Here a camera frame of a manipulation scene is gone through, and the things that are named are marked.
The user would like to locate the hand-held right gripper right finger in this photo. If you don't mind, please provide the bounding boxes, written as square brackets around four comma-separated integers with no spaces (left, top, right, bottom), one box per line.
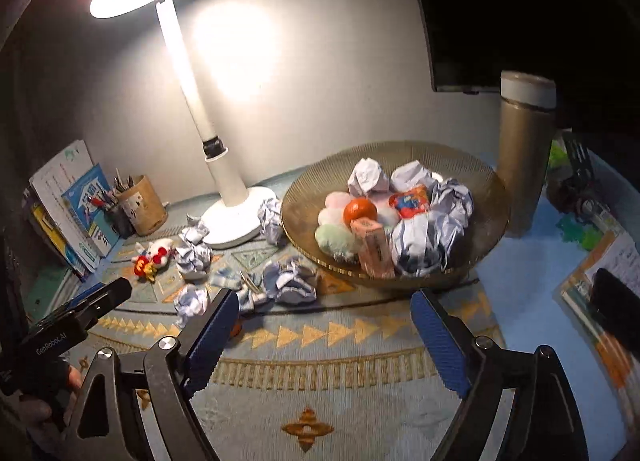
[410,287,591,461]

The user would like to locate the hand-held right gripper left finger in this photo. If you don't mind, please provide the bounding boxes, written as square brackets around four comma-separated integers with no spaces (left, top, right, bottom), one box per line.
[60,287,241,461]

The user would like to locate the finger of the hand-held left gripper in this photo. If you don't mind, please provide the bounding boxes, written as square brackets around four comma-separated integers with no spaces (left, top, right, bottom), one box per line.
[70,282,108,303]
[72,277,132,323]

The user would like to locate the paper ball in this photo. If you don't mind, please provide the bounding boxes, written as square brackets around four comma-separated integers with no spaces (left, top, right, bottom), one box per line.
[430,178,475,242]
[390,161,441,192]
[347,157,391,197]
[256,197,286,245]
[390,214,451,277]
[174,241,213,282]
[261,258,319,305]
[186,214,211,244]
[174,285,210,327]

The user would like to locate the blue plaid cloth doll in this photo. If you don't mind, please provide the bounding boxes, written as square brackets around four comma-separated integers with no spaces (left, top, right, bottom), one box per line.
[210,266,268,314]

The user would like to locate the white red plush cat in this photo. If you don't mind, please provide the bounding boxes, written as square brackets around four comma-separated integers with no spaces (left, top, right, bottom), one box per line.
[131,237,176,283]

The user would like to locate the pink carton box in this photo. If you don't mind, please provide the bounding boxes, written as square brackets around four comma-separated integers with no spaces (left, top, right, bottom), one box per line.
[350,217,397,279]

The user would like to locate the white squishy ball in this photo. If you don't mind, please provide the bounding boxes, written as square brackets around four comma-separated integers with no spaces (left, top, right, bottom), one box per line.
[375,204,401,229]
[317,208,348,229]

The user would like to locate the orange red snack packet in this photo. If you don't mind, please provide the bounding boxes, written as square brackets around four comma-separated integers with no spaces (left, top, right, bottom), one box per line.
[387,184,433,219]

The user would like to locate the amber ribbed glass bowl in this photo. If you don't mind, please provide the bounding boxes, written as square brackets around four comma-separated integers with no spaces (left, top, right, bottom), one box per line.
[280,141,512,289]

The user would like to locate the green squishy ball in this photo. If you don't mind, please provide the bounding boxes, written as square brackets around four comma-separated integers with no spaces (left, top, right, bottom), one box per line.
[314,225,358,258]

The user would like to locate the pink squishy ball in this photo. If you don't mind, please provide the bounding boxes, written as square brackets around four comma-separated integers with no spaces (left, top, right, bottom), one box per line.
[324,191,353,212]

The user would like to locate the person's left hand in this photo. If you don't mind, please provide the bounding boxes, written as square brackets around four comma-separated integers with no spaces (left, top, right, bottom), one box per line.
[0,356,86,437]

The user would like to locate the black mesh pen holder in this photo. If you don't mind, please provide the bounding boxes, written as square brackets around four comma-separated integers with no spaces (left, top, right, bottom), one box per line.
[102,204,136,239]

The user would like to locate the yellow cover book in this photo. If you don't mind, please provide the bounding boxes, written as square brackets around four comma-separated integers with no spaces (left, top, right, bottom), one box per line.
[27,201,86,282]

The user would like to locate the blue cover workbook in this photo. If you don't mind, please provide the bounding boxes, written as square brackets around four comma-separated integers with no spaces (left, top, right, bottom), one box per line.
[61,164,121,262]

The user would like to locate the bunch of colourful pens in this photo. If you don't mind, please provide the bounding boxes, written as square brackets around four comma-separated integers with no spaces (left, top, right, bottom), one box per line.
[87,191,118,212]

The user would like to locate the bamboo pen holder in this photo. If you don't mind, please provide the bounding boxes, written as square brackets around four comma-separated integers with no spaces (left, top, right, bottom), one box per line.
[117,175,168,237]

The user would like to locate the blue map desk pad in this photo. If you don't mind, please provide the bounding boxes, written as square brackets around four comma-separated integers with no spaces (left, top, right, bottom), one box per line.
[475,141,640,461]

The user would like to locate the bunch of dark pencils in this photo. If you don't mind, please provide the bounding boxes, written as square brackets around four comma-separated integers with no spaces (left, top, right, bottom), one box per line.
[112,168,136,194]

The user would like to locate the patterned blue woven mat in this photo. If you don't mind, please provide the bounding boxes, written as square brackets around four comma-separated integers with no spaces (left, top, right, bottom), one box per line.
[65,171,506,461]

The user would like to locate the white worksheet booklet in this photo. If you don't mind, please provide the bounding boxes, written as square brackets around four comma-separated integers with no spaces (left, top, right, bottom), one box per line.
[28,140,96,242]

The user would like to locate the white desk lamp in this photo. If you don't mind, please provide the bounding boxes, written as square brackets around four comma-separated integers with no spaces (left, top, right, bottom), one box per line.
[89,0,273,249]

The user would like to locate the pile of workbooks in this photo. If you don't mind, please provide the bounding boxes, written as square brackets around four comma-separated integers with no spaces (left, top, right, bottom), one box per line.
[552,231,640,392]

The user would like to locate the dark rectangular object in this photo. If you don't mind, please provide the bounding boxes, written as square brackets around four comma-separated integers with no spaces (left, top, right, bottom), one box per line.
[590,268,640,337]

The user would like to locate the gold thermos bottle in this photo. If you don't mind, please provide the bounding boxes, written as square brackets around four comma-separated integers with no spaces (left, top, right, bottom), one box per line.
[495,70,557,237]

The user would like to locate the black slotted object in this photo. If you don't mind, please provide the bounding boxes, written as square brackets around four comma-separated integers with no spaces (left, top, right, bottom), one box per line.
[560,134,606,212]

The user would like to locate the dark monitor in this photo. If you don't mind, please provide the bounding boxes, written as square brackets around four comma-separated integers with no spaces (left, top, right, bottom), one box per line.
[405,0,640,92]

